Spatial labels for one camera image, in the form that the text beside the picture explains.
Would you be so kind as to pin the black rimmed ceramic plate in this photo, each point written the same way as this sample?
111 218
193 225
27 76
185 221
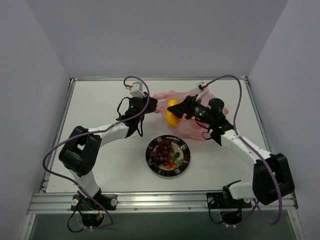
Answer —
180 157

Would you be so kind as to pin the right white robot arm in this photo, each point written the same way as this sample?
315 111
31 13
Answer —
272 178

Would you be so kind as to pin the pink plastic bag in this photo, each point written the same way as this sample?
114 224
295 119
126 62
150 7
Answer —
185 128

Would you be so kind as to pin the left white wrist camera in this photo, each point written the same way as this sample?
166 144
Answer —
136 89

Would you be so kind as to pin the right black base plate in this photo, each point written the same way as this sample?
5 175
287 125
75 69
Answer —
217 201

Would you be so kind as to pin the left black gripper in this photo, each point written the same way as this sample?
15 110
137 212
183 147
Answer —
152 104

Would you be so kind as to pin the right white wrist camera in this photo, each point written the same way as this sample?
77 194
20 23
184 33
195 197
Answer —
202 91

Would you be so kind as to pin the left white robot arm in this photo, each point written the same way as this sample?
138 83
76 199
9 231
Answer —
79 155

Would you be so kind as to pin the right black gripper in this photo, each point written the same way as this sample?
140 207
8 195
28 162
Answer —
187 107

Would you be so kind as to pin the dark red grape bunch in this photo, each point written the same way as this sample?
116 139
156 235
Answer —
161 154

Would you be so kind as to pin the aluminium front rail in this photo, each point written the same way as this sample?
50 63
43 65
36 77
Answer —
128 202

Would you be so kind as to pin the yellow orange fake fruit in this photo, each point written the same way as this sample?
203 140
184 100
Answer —
171 120

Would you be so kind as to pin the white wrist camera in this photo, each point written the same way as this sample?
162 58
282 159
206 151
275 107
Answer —
202 91
136 89

